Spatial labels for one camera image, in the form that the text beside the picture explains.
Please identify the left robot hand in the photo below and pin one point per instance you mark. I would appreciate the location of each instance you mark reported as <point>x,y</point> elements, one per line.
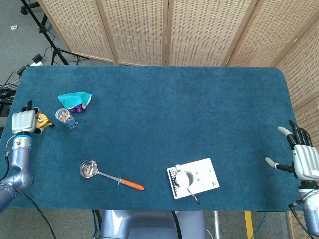
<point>23,122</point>

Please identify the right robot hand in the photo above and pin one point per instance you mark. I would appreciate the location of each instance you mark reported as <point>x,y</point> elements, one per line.
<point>306,161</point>

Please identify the yellow tape measure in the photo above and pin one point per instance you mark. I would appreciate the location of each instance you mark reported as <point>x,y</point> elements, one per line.
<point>43,120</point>

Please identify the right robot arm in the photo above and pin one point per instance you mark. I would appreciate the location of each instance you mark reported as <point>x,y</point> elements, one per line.
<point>311,214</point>

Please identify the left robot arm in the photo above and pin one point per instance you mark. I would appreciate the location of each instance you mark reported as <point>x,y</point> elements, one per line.
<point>21,159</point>

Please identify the clear plastic snack jar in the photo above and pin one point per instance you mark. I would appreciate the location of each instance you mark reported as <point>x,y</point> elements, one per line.
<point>68,120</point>

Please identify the purple plastic block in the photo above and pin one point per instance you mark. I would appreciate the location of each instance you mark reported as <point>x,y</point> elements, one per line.
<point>76,108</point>

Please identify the teal cloth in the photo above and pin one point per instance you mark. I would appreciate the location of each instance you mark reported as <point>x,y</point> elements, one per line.
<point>72,98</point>

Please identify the white power strip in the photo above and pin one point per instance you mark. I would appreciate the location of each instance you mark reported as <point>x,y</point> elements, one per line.
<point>36,64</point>

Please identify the black power adapter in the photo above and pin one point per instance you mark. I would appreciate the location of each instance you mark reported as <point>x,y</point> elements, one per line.
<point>37,58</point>

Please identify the black tripod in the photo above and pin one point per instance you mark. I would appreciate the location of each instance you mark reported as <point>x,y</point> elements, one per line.
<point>56,51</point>

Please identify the yellow floor strip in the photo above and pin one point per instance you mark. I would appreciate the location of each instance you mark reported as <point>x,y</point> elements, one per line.
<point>249,224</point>

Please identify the white paper scrap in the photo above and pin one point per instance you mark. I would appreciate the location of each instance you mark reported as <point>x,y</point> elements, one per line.
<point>14,27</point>

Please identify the silver table leg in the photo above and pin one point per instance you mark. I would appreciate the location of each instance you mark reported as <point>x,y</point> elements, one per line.
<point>217,224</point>

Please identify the black office chair base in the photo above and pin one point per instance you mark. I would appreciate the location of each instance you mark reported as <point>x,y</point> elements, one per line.
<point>25,10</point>

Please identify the blue velvet tablecloth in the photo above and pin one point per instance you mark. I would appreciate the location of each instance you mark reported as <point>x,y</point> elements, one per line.
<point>174,112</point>

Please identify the grey robot torso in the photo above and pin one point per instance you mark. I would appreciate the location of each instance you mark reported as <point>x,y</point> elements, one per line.
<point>149,224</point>

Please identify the woven wooden folding screen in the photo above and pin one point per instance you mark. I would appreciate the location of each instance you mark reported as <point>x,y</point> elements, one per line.
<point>199,30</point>

